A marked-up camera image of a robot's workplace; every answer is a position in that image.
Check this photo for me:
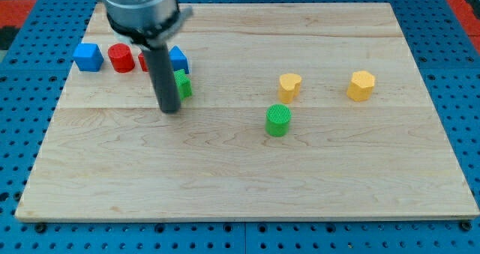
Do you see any green star block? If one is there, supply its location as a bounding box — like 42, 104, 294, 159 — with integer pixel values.
174, 69, 193, 100

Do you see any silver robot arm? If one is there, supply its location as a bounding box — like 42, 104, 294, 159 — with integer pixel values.
102, 0, 193, 50

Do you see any yellow heart block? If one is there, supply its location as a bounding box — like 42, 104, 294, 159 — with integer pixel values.
277, 73, 302, 104

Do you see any green cylinder block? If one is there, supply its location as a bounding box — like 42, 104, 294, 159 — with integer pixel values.
265, 104, 292, 137

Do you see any wooden board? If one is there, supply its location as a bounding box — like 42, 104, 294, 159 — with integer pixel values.
15, 3, 479, 223

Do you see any blue triangular block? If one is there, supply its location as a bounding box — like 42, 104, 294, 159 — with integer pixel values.
169, 46, 190, 74

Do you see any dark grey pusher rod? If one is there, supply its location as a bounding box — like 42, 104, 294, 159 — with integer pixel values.
142, 43, 181, 114

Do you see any red block behind rod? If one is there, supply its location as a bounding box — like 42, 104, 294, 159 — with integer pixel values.
137, 52, 149, 72

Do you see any yellow hexagon block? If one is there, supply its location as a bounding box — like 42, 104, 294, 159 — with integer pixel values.
346, 70, 376, 102

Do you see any red cylinder block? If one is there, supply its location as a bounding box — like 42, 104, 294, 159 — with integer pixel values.
107, 43, 135, 73

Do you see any blue cube block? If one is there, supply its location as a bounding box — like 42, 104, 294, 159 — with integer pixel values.
73, 43, 104, 72

